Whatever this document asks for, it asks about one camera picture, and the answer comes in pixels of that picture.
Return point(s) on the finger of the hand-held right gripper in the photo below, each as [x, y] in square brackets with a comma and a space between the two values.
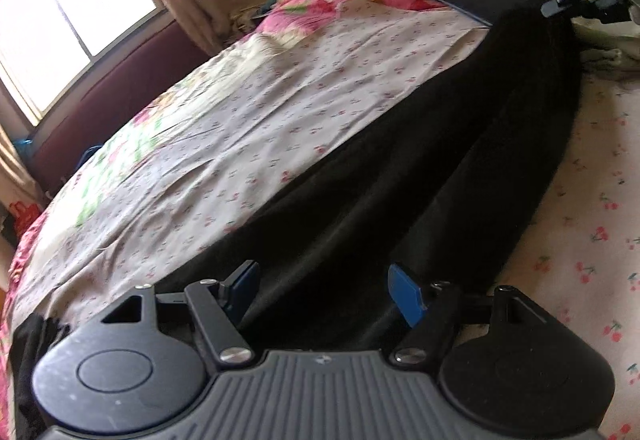
[580, 5]

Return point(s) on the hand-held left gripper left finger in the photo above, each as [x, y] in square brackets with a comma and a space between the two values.
[245, 290]

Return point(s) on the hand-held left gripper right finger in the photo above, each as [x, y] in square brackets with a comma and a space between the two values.
[407, 295]

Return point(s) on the black pants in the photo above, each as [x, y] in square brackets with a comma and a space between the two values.
[375, 169]

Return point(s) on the pale green cloth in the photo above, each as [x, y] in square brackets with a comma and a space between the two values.
[605, 49]

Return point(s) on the cherry print bed sheet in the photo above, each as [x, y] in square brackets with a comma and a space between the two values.
[250, 119]

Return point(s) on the red shopping bag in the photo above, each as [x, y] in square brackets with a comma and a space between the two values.
[25, 215]

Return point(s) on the blue plastic bag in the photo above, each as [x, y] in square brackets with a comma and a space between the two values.
[22, 147]

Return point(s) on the pile of pale clothes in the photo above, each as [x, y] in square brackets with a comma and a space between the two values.
[255, 9]

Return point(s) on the window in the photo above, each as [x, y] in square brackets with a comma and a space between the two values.
[75, 19]

